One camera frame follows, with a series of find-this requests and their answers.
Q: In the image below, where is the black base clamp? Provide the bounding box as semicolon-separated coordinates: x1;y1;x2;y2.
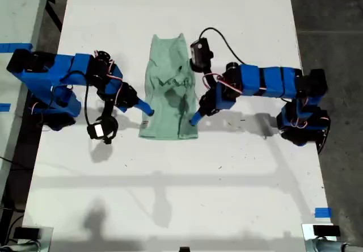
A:
316;115;332;155

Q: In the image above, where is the pale green T-shirt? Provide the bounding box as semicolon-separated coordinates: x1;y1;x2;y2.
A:
138;33;199;141

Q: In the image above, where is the black camera box white label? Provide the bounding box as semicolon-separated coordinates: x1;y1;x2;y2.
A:
86;123;106;141

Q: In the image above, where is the long black camera cable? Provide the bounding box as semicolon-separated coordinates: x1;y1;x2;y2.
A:
198;27;247;65

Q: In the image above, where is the small black box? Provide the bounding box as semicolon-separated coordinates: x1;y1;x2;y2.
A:
13;227;41;240
313;225;341;238

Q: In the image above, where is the grey tube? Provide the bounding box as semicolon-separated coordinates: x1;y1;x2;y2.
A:
305;238;363;252

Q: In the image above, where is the square blue tape piece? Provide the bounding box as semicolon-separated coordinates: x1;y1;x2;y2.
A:
314;207;332;219

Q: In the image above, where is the black metal stand leg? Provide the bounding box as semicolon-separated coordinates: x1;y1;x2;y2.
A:
45;0;64;33

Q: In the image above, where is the black camera box silver side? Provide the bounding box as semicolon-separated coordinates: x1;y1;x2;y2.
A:
189;37;214;73

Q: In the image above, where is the white side table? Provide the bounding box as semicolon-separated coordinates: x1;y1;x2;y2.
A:
0;0;52;199

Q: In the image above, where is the long blue tape strip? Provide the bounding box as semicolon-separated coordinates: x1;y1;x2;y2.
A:
0;43;33;53

